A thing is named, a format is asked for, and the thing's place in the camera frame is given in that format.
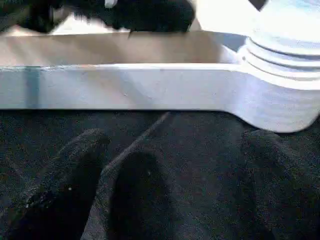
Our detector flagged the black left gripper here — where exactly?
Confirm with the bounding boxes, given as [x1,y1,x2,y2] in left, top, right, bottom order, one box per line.
[0,0,76,34]

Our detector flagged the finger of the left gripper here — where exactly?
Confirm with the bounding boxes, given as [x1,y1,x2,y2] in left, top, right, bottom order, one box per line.
[74,0,196,34]

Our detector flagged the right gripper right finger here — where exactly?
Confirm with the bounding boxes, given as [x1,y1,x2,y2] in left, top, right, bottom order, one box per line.
[240,129,320,240]

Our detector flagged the white plastic table top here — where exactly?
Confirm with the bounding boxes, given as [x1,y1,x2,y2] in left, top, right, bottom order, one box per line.
[0,30,320,134]

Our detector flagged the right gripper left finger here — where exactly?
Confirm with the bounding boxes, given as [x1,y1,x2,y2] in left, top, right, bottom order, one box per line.
[7,128,113,240]

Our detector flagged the black work mat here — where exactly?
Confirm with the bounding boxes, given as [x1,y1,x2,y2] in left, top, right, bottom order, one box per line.
[0,109,320,240]

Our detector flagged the white plastic table leg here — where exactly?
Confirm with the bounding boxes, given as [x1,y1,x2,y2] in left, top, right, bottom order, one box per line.
[194,0,320,83]

